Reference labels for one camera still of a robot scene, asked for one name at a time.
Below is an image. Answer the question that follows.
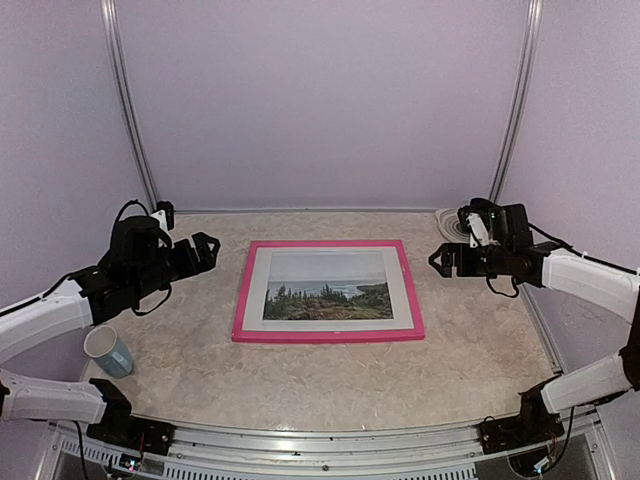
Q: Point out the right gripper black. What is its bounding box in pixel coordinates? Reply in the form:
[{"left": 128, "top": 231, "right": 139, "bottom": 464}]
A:
[{"left": 429, "top": 242, "right": 512, "bottom": 277}]

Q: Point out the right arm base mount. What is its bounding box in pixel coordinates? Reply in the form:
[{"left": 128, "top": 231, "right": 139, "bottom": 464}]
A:
[{"left": 477, "top": 382, "right": 565, "bottom": 455}]

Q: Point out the right aluminium post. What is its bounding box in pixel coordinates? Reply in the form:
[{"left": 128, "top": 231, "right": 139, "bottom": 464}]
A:
[{"left": 489, "top": 0, "right": 544, "bottom": 203}]

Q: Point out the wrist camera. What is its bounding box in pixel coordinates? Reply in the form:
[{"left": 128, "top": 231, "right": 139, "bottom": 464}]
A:
[
  {"left": 458, "top": 207, "right": 490, "bottom": 248},
  {"left": 151, "top": 200, "right": 175, "bottom": 232}
]

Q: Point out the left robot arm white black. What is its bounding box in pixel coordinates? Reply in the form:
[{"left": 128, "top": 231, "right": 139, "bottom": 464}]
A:
[{"left": 1, "top": 214, "right": 220, "bottom": 445}]

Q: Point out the white mat board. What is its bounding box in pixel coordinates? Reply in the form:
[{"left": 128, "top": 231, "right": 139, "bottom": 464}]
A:
[{"left": 242, "top": 245, "right": 417, "bottom": 333}]

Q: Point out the aluminium post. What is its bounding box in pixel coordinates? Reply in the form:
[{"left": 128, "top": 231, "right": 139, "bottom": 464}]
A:
[
  {"left": 489, "top": 0, "right": 544, "bottom": 203},
  {"left": 100, "top": 0, "right": 161, "bottom": 207}
]

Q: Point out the white round coaster plate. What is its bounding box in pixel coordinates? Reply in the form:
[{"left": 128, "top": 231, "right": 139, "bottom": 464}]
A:
[{"left": 435, "top": 209, "right": 470, "bottom": 243}]

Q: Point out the front aluminium rail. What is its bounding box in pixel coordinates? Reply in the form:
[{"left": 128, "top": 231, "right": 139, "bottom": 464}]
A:
[{"left": 32, "top": 408, "right": 618, "bottom": 479}]

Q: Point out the light blue mug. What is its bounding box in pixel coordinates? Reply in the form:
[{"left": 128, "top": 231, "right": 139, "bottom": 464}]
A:
[{"left": 83, "top": 325, "right": 134, "bottom": 379}]

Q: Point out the wooden picture frame pink edge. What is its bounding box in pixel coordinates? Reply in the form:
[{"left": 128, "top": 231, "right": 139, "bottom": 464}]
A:
[{"left": 231, "top": 240, "right": 425, "bottom": 344}]

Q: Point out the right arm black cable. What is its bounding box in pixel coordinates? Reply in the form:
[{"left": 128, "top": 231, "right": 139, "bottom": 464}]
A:
[{"left": 527, "top": 222, "right": 640, "bottom": 276}]

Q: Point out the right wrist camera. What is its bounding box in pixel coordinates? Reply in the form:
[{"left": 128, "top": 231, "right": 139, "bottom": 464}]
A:
[{"left": 458, "top": 207, "right": 490, "bottom": 248}]

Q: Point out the dark green cup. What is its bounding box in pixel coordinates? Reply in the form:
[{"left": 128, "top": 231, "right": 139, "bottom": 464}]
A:
[{"left": 469, "top": 198, "right": 496, "bottom": 213}]

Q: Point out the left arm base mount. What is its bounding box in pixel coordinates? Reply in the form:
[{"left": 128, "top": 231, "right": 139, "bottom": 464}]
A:
[{"left": 86, "top": 378, "right": 176, "bottom": 456}]

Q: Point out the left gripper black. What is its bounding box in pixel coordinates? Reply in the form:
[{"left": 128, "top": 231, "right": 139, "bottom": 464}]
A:
[{"left": 131, "top": 231, "right": 219, "bottom": 301}]

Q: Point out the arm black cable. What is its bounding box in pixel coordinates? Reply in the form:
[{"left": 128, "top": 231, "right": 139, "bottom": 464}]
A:
[
  {"left": 115, "top": 198, "right": 151, "bottom": 226},
  {"left": 527, "top": 222, "right": 640, "bottom": 276}
]

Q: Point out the landscape photo print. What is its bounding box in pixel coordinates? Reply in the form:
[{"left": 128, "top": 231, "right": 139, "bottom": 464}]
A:
[{"left": 263, "top": 250, "right": 394, "bottom": 321}]

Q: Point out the left aluminium post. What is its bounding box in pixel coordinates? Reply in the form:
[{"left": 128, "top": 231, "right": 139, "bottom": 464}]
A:
[{"left": 100, "top": 0, "right": 161, "bottom": 207}]

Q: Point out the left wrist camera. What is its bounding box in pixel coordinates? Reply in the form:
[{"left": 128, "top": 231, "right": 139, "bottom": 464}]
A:
[{"left": 151, "top": 200, "right": 175, "bottom": 232}]

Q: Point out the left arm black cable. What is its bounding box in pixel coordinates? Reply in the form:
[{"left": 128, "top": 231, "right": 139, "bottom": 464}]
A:
[{"left": 115, "top": 198, "right": 151, "bottom": 226}]

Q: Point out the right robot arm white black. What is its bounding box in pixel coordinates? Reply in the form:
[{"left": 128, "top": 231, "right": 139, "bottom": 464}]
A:
[{"left": 428, "top": 198, "right": 639, "bottom": 444}]

